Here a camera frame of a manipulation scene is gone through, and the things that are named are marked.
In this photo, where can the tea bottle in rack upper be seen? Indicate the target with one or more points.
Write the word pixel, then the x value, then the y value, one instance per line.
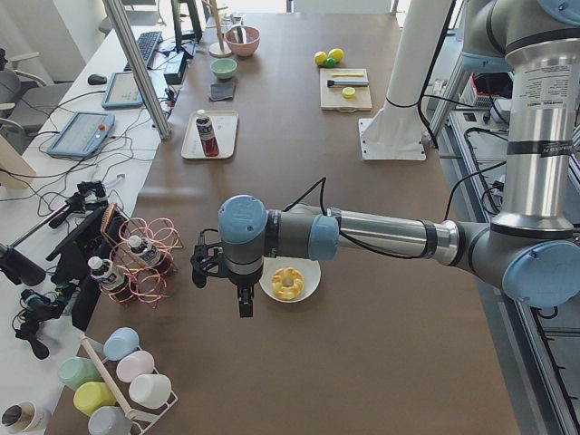
pixel 148 254

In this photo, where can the wooden mug tree stand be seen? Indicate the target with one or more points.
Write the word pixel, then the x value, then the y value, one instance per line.
pixel 219 49

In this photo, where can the white round plate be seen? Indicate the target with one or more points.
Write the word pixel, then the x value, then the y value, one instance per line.
pixel 310 270

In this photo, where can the cream rabbit tray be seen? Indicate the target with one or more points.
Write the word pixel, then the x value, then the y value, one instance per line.
pixel 225 128

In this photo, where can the wooden cutting board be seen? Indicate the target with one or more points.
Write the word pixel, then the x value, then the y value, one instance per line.
pixel 331 98

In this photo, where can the tea bottle in rack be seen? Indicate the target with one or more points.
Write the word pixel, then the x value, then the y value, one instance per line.
pixel 109 277
pixel 148 254

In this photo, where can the copper wire bottle rack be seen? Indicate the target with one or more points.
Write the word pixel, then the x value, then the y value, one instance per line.
pixel 146 282

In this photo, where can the far teach pendant tablet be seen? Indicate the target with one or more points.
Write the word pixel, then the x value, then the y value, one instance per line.
pixel 122 92

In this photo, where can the black camera tripod rig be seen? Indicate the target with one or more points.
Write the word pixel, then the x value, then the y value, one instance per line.
pixel 72 274

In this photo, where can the half lemon slice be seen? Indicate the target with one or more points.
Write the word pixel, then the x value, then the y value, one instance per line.
pixel 348 92

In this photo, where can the teach pendant tablet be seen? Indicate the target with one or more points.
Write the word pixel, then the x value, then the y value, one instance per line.
pixel 83 135
pixel 122 92

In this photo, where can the steel ice scoop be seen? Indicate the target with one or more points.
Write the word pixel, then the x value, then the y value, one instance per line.
pixel 239 34

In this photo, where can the black keyboard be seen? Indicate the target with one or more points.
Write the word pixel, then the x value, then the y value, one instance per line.
pixel 147 43

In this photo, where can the black computer mouse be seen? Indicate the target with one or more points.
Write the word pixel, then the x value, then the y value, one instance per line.
pixel 96 79

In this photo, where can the grey folded cloth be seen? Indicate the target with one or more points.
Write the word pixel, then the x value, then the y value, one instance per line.
pixel 222 91

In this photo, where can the green cup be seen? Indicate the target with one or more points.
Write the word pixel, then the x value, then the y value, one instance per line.
pixel 76 371

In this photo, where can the pink cup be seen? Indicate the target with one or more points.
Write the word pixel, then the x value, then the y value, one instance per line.
pixel 135 364

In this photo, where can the green lime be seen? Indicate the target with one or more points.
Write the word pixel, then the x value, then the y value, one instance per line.
pixel 330 62

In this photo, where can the tea bottle in rack lower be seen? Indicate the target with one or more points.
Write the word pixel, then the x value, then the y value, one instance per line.
pixel 109 277

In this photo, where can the steel muddler black tip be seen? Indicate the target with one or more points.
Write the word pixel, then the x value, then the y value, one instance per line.
pixel 336 83

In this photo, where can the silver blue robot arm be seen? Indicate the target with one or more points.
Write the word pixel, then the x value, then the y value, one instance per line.
pixel 527 250

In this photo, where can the aluminium frame post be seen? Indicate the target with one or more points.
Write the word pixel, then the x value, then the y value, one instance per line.
pixel 122 27

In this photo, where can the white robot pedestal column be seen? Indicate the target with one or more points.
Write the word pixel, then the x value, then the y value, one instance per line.
pixel 394 133

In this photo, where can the yellow twisted donut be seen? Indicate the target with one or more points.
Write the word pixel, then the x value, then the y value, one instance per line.
pixel 287 283

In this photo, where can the green bowl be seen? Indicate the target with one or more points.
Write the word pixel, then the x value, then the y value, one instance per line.
pixel 224 68

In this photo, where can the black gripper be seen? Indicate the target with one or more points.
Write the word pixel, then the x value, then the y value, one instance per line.
pixel 243 286

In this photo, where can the blue cup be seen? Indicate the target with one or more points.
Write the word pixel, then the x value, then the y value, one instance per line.
pixel 121 343

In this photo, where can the yellow cup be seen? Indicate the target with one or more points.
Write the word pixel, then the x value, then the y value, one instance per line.
pixel 91 396

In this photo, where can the dark tea bottle on tray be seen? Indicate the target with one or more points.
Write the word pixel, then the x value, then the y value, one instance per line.
pixel 206 134

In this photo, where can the yellow lemon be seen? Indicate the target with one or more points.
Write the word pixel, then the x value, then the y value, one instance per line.
pixel 320 58
pixel 337 54

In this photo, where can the grey cup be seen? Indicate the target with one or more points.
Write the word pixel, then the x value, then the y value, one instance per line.
pixel 109 420

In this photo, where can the pink ice bowl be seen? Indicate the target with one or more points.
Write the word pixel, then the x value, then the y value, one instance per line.
pixel 247 49

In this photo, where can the yellow lemon far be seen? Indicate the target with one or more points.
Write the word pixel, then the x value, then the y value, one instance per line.
pixel 337 54

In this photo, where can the near teach pendant tablet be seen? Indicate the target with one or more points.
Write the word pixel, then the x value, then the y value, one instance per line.
pixel 83 135

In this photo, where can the yellow lemon near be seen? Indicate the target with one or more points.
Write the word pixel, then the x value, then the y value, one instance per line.
pixel 320 58

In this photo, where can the yellow plastic knife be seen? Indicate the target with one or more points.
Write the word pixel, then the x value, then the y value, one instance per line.
pixel 347 74

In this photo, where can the white cup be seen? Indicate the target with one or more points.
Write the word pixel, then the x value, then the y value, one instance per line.
pixel 150 390

